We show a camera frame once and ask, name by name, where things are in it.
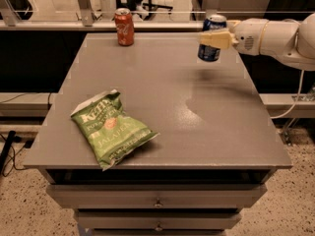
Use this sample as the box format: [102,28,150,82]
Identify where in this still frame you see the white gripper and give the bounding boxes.
[199,19,269,56]

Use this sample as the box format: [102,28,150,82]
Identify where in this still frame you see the blue pepsi can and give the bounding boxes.
[198,14,226,62]

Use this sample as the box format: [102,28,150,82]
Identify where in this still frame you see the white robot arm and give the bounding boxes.
[199,14,315,72]

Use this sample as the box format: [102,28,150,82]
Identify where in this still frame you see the red coke can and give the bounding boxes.
[114,8,134,46]

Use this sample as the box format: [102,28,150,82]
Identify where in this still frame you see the grey drawer cabinet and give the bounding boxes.
[25,33,291,236]

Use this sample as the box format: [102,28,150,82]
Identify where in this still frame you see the green jalapeno chip bag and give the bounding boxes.
[71,89,158,170]

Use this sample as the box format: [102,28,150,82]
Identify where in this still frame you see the metal railing with glass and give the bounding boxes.
[1,0,314,30]

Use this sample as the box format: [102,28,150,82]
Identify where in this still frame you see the upper grey drawer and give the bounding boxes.
[46,184,267,209]

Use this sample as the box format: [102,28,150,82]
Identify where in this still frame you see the grey drawer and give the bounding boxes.
[46,184,267,209]
[76,210,241,231]

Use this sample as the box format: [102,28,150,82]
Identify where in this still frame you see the lower grey drawer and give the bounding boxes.
[76,210,241,231]

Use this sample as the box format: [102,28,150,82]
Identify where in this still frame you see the black floor cables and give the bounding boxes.
[0,130,33,178]

